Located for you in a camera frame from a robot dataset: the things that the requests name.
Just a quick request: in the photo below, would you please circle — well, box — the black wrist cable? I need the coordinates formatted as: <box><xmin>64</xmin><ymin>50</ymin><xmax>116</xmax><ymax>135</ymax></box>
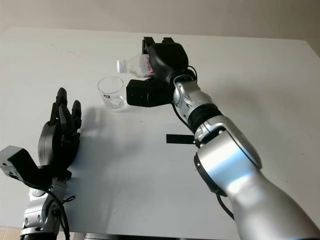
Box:
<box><xmin>46</xmin><ymin>189</ymin><xmax>76</xmax><ymax>240</ymax></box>
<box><xmin>171</xmin><ymin>64</ymin><xmax>236</xmax><ymax>221</ymax></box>

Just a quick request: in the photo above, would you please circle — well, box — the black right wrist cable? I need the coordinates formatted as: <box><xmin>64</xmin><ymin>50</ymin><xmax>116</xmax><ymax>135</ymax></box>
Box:
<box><xmin>171</xmin><ymin>64</ymin><xmax>236</xmax><ymax>221</ymax></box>

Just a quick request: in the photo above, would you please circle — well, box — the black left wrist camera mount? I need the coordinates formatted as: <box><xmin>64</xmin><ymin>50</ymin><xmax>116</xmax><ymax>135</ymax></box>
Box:
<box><xmin>0</xmin><ymin>145</ymin><xmax>55</xmax><ymax>192</ymax></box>

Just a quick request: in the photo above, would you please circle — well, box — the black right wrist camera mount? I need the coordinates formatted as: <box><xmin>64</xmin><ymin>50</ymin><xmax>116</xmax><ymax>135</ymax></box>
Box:
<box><xmin>125</xmin><ymin>77</ymin><xmax>176</xmax><ymax>109</ymax></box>

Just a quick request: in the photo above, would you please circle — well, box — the clear plastic water bottle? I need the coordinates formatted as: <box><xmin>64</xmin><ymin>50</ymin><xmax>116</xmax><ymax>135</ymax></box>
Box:
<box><xmin>115</xmin><ymin>54</ymin><xmax>157</xmax><ymax>79</ymax></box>

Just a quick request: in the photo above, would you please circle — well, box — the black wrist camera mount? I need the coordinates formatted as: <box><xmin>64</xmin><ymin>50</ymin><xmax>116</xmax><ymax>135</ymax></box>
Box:
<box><xmin>0</xmin><ymin>145</ymin><xmax>55</xmax><ymax>192</ymax></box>
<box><xmin>125</xmin><ymin>77</ymin><xmax>176</xmax><ymax>109</ymax></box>

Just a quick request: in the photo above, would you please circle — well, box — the black tape strip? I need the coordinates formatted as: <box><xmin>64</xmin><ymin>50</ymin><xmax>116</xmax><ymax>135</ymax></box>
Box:
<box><xmin>165</xmin><ymin>133</ymin><xmax>196</xmax><ymax>145</ymax></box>

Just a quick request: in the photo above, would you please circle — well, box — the clear glass cup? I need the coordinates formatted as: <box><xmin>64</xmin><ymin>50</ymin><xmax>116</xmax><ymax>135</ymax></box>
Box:
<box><xmin>97</xmin><ymin>76</ymin><xmax>130</xmax><ymax>113</ymax></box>

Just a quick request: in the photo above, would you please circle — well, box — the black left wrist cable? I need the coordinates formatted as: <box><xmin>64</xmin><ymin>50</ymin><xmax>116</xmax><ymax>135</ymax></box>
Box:
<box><xmin>46</xmin><ymin>189</ymin><xmax>76</xmax><ymax>240</ymax></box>

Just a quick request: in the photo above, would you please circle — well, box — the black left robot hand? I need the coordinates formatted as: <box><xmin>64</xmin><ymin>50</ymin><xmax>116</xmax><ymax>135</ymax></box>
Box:
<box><xmin>37</xmin><ymin>87</ymin><xmax>83</xmax><ymax>180</ymax></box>

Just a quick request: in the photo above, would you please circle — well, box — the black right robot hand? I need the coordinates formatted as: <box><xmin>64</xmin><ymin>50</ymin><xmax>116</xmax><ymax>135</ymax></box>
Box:
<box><xmin>141</xmin><ymin>36</ymin><xmax>190</xmax><ymax>84</ymax></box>

